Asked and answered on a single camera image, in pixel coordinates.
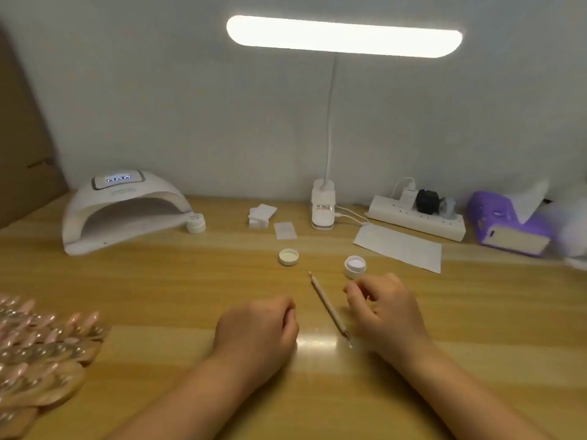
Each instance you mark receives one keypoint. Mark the person's left hand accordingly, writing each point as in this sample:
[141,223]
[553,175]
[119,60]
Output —
[257,334]

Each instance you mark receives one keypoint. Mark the person's right hand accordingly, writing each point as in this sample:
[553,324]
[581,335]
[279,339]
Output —
[390,316]

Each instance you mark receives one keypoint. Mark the white gel jar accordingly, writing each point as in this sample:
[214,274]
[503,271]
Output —
[355,266]

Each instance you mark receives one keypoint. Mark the grey dotting pen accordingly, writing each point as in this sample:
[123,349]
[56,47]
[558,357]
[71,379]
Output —
[326,305]

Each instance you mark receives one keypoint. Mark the white nail lamp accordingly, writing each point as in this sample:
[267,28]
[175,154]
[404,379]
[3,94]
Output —
[128,189]
[573,229]

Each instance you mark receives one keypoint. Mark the wooden stands with pink nails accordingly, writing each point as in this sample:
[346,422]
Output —
[46,343]

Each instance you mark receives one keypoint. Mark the person's right forearm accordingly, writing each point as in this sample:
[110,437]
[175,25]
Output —
[468,398]

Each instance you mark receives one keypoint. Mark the person's left forearm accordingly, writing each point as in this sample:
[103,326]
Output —
[183,403]

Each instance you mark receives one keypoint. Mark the white desk lamp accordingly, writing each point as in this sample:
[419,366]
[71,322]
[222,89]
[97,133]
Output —
[344,36]

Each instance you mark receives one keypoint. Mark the white paper sheet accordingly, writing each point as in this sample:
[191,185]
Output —
[399,245]

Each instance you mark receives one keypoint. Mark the white jar lid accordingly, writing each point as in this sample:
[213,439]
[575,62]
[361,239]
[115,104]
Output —
[289,257]

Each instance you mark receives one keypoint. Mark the white power strip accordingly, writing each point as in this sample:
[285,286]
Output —
[403,216]

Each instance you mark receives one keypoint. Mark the small white paper square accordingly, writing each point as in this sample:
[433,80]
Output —
[285,231]

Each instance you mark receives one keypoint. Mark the stack of white cotton pads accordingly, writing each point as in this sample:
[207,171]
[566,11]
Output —
[262,215]

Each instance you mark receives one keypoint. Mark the black plug adapter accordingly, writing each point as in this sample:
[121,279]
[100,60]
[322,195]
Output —
[427,201]

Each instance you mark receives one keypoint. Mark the grey plug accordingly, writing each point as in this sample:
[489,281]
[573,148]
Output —
[448,209]

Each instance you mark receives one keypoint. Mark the white charger plug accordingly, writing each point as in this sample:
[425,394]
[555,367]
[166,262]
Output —
[407,194]

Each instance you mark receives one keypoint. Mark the small closed white jar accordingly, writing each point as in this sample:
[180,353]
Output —
[196,223]

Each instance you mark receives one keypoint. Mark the purple tissue box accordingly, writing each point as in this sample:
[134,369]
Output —
[491,217]

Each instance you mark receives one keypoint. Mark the white tissue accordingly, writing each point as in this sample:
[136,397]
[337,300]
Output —
[530,201]

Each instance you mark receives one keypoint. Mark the brown cardboard box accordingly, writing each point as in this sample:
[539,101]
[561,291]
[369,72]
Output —
[23,160]

